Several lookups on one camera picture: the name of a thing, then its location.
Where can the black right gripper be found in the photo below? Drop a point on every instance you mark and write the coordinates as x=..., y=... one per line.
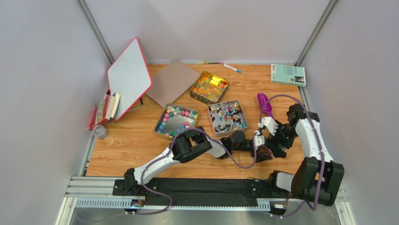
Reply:
x=278, y=135

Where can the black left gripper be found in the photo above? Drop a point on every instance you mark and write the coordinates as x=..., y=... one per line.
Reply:
x=261, y=157

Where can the purple plastic scoop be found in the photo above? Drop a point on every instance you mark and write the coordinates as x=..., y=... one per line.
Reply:
x=265, y=106

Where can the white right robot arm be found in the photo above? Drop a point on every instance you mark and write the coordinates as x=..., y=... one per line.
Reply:
x=318, y=177

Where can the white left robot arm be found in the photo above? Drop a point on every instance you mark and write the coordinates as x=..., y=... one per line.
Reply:
x=189, y=144

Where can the gold tin of gummy candies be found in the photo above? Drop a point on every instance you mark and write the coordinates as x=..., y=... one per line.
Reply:
x=209, y=88

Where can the gold tin of star candies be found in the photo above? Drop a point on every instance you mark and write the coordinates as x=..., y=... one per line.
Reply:
x=173, y=119

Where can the pink tin of lollipops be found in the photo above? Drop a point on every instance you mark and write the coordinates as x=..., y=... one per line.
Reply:
x=226, y=118

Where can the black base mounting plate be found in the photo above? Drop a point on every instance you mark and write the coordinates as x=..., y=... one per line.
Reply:
x=201, y=192

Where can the teal book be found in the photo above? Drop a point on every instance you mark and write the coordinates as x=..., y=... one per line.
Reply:
x=289, y=75

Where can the white blue marker pen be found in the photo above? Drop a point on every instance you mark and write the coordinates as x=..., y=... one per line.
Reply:
x=232, y=68

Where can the yellow pink pen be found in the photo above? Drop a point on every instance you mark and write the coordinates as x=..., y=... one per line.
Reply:
x=211, y=62

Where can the brown cardboard sheet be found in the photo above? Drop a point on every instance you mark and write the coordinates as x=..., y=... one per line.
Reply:
x=171, y=83

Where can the white board with red rim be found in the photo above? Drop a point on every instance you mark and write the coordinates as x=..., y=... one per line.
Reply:
x=129, y=76

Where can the stack of books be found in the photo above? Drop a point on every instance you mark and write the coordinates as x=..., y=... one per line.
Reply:
x=105, y=111

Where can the small clear cup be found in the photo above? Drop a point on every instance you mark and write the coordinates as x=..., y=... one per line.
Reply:
x=100, y=132

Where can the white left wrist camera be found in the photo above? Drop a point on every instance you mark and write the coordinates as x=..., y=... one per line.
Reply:
x=258, y=139

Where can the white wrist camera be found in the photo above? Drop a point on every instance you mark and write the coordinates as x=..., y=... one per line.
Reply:
x=258, y=139
x=268, y=123

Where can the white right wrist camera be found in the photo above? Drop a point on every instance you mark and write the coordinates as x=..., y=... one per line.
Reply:
x=268, y=123

